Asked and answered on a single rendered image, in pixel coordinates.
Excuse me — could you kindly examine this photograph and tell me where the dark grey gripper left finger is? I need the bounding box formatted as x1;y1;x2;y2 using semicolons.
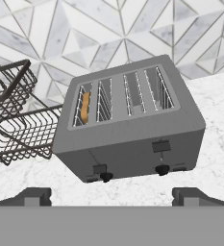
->
0;187;53;208

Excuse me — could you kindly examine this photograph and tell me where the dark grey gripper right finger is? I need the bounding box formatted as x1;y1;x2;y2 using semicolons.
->
171;187;224;208

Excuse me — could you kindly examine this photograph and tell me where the black toaster knob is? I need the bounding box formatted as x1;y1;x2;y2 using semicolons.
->
155;164;171;177
99;172;114;184

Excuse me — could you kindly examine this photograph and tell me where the dark grey toaster lever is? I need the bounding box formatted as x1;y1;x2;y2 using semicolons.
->
92;163;109;175
151;138;172;154

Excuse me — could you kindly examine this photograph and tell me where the grey four-slot toaster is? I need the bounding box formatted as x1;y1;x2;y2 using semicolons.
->
51;54;207;185

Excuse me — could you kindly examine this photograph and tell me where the golden bread slice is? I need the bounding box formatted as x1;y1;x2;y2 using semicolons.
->
80;91;91;126

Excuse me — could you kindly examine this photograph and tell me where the dark wire dish rack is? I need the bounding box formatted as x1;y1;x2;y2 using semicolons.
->
0;56;63;166

